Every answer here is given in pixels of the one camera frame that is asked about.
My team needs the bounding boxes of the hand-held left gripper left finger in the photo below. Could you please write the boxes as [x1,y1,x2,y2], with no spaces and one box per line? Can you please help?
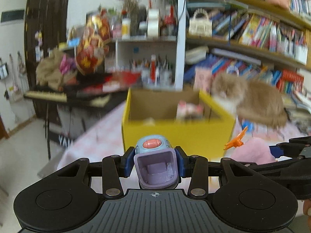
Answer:
[55,147,136,198]

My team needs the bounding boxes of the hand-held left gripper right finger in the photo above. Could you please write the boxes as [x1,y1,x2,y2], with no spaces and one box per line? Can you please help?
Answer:
[174,146,255,197]

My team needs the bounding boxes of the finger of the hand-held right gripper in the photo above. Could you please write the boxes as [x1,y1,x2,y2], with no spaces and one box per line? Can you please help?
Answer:
[250,156,311,175]
[268,137,311,161]

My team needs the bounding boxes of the pink plush toy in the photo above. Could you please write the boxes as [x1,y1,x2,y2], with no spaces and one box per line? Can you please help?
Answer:
[230,137,277,165]

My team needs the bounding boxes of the purple toy truck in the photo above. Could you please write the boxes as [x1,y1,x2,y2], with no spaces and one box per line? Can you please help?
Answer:
[134,135,181,190]

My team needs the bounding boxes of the yellow cardboard box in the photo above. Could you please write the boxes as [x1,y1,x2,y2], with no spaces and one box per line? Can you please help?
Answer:
[121,87,236,162]

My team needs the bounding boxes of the orange hair clip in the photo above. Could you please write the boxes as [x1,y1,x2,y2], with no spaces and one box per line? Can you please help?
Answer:
[224,126,249,151]

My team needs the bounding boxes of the stack of magazines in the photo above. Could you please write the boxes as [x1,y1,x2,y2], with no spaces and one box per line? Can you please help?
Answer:
[283,87,311,136]

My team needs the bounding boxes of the pink white small toy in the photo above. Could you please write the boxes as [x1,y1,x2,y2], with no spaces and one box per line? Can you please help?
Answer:
[176,101,204,122]

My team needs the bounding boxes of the orange fluffy cat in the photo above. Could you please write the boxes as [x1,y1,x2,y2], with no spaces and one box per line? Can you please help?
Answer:
[210,74,288,129]

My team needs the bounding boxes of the row of colourful books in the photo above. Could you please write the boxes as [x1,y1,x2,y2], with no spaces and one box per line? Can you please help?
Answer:
[185,53,305,95]

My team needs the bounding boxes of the red gift packets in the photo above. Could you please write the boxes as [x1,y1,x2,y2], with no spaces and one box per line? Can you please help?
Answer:
[102,71,141,93]

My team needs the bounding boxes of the black keyboard stand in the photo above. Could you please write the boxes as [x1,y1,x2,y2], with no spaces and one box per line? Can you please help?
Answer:
[44,102,85,161]

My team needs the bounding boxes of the pink printed tumbler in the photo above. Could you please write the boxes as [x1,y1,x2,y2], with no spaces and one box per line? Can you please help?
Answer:
[194,67,212,93]

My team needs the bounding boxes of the pens and stationery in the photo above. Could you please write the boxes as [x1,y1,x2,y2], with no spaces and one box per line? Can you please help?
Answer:
[130,55,174,88]

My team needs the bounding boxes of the white storage boxes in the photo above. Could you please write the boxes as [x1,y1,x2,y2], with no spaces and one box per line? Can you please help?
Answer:
[294,45,309,65]

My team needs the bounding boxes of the black electric piano keyboard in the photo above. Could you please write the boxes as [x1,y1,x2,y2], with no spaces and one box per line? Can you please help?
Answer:
[23,90,111,108]

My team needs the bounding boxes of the white shelf unit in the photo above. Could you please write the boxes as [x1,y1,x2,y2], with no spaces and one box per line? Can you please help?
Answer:
[104,0,187,93]

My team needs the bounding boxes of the lying white books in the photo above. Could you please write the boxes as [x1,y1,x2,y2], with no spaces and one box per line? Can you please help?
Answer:
[185,46,209,63]

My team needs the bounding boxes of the wooden bookshelf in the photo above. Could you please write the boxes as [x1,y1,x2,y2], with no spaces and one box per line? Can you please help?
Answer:
[177,0,311,68]

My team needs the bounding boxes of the red yellow patterned bag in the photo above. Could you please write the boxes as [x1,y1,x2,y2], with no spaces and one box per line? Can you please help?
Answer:
[74,12,112,76]

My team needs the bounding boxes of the brown cloth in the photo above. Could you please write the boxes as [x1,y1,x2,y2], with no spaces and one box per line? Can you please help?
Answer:
[36,50,78,90]

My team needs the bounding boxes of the row of thin books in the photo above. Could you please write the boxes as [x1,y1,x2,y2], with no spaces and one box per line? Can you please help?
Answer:
[211,11,309,65]

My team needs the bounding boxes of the bottles and jars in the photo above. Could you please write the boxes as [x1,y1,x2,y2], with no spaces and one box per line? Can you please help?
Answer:
[110,6,176,39]

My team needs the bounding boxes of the white bead handbag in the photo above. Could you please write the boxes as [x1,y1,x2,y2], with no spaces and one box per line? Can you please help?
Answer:
[188,8,212,36]

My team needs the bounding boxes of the clear tape rolls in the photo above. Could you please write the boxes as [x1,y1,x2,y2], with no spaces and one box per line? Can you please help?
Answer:
[147,8,161,38]

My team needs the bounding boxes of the dried flower bunch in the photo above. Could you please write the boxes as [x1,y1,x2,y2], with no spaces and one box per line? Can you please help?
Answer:
[114,0,146,36]

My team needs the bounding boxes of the dark wooden door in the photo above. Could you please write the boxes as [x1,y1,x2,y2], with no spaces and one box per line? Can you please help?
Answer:
[24,0,72,119]

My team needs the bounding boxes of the wall hanging ornaments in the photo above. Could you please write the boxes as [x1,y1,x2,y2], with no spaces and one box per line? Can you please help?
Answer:
[0,51,27,102]

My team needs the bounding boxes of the dark wall plaque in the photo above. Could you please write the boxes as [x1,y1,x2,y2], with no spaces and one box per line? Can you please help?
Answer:
[0,10,25,26]

